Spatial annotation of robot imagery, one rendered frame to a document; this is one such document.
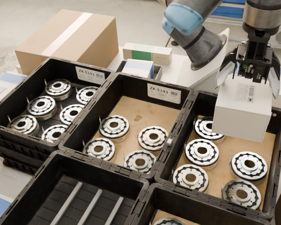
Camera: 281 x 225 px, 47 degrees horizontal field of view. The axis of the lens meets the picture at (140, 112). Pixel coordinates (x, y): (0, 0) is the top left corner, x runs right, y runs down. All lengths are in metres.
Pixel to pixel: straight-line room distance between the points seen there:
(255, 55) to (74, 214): 0.62
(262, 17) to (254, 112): 0.21
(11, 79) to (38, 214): 0.73
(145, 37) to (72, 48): 1.88
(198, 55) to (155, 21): 2.24
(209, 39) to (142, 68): 0.33
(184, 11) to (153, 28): 2.71
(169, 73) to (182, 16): 0.90
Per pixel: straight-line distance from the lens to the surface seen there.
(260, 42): 0.69
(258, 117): 0.76
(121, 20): 3.58
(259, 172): 1.00
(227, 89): 0.80
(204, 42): 1.30
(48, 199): 1.00
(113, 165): 0.89
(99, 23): 1.60
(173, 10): 0.69
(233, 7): 2.90
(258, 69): 0.72
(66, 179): 1.02
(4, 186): 1.24
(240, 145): 1.09
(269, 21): 0.68
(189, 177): 0.97
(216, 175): 1.01
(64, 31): 1.57
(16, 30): 3.72
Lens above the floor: 1.63
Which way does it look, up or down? 43 degrees down
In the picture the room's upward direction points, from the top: 3 degrees counter-clockwise
